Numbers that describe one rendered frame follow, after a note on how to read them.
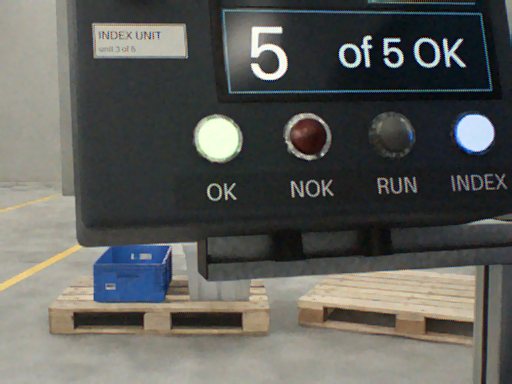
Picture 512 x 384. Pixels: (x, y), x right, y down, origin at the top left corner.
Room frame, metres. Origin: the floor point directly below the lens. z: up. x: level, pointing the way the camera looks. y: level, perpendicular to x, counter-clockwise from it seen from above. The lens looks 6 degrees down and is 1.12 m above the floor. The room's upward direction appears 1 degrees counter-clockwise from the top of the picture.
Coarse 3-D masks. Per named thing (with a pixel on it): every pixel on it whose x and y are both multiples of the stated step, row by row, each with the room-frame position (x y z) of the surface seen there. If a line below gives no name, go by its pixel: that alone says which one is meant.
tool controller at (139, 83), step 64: (128, 0) 0.38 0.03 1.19; (192, 0) 0.38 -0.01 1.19; (256, 0) 0.39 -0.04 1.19; (320, 0) 0.40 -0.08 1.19; (384, 0) 0.40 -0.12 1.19; (448, 0) 0.41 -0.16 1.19; (128, 64) 0.37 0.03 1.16; (192, 64) 0.37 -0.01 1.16; (320, 64) 0.38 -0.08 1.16; (384, 64) 0.39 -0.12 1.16; (448, 64) 0.40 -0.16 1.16; (128, 128) 0.36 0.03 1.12; (192, 128) 0.36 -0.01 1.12; (256, 128) 0.37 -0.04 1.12; (448, 128) 0.39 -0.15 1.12; (128, 192) 0.35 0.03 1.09; (192, 192) 0.35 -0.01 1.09; (256, 192) 0.36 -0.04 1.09; (320, 192) 0.37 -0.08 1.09; (384, 192) 0.37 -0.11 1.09; (448, 192) 0.38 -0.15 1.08
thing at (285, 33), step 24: (240, 24) 0.38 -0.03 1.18; (264, 24) 0.39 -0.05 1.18; (288, 24) 0.39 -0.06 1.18; (240, 48) 0.38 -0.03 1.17; (264, 48) 0.38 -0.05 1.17; (288, 48) 0.38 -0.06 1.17; (240, 72) 0.38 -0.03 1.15; (264, 72) 0.38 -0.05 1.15; (288, 72) 0.38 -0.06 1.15; (312, 72) 0.38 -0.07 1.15
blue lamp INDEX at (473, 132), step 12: (456, 120) 0.39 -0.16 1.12; (468, 120) 0.39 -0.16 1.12; (480, 120) 0.39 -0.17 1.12; (456, 132) 0.39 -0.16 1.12; (468, 132) 0.38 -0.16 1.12; (480, 132) 0.38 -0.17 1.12; (492, 132) 0.39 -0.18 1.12; (456, 144) 0.39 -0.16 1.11; (468, 144) 0.38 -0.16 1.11; (480, 144) 0.38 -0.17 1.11; (492, 144) 0.39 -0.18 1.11; (480, 156) 0.39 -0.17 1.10
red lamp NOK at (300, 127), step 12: (300, 120) 0.37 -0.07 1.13; (312, 120) 0.37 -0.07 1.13; (288, 132) 0.37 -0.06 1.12; (300, 132) 0.36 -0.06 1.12; (312, 132) 0.37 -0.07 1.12; (324, 132) 0.37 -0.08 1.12; (288, 144) 0.37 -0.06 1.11; (300, 144) 0.36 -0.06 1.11; (312, 144) 0.36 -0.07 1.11; (324, 144) 0.37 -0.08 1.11; (300, 156) 0.37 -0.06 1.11; (312, 156) 0.37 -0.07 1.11
